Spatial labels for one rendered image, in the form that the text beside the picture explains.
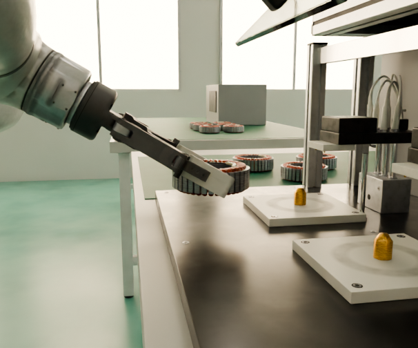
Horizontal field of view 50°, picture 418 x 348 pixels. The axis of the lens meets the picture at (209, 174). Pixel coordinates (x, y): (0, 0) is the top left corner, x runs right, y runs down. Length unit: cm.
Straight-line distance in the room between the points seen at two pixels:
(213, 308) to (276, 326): 6
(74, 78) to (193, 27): 468
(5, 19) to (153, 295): 30
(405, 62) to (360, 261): 52
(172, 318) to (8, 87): 33
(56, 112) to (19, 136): 470
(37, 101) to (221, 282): 32
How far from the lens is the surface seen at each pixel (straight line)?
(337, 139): 71
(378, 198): 77
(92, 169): 523
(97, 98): 60
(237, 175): 61
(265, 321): 40
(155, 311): 46
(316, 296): 45
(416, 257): 55
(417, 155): 55
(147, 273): 55
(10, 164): 536
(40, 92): 60
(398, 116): 77
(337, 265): 50
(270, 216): 66
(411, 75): 93
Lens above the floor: 96
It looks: 10 degrees down
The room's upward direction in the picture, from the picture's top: straight up
